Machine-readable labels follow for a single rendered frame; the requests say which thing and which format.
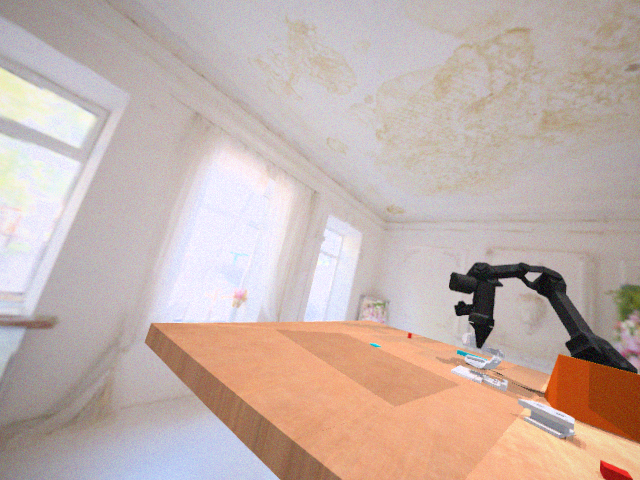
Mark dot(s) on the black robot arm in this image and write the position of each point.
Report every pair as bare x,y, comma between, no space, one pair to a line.
584,345

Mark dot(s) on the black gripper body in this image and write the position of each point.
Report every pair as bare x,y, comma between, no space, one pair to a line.
484,311

